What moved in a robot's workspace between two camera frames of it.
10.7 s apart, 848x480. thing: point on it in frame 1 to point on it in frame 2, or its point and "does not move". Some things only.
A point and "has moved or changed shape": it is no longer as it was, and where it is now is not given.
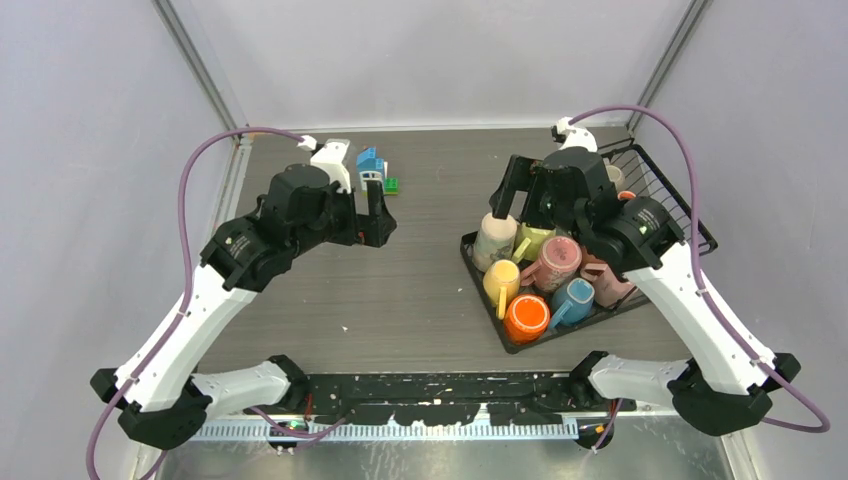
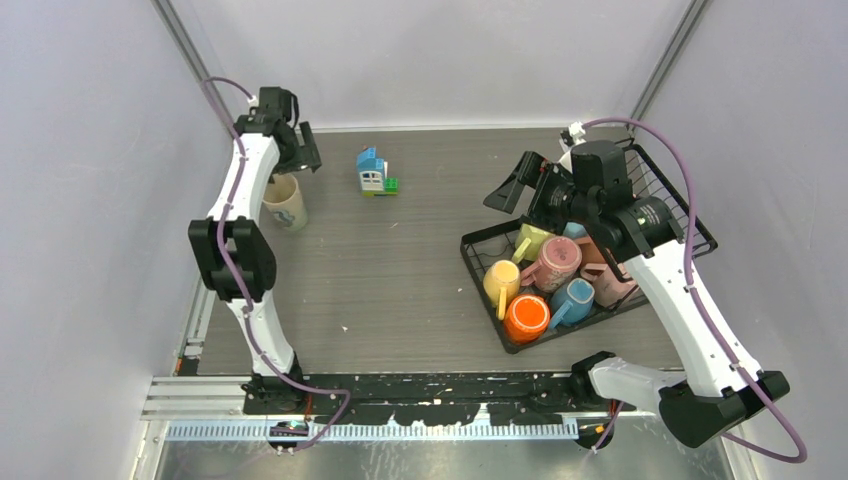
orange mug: (527, 318) does not move
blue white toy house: (370, 167) does not move
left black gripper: (370, 229) to (306, 156)
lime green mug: (529, 240) does not move
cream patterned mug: (495, 241) has moved or changed shape
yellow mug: (501, 283) does not move
